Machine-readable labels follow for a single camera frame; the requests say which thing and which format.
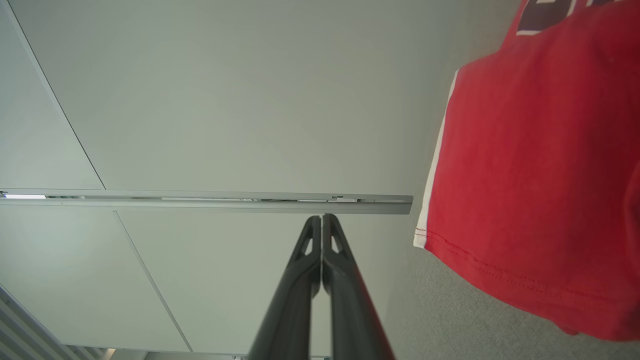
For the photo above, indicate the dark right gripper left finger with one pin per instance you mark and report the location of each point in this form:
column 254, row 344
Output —
column 290, row 320

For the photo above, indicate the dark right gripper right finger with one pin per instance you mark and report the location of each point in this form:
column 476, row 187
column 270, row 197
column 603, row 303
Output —
column 350, row 325

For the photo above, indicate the red garment with wide white band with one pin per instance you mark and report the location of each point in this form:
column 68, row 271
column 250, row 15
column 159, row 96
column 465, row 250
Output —
column 540, row 175

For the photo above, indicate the grey slatted blind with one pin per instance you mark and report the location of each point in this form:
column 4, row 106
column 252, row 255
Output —
column 30, row 335

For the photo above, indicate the grey partition post with round feet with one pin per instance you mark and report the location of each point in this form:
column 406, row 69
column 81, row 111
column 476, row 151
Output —
column 200, row 207

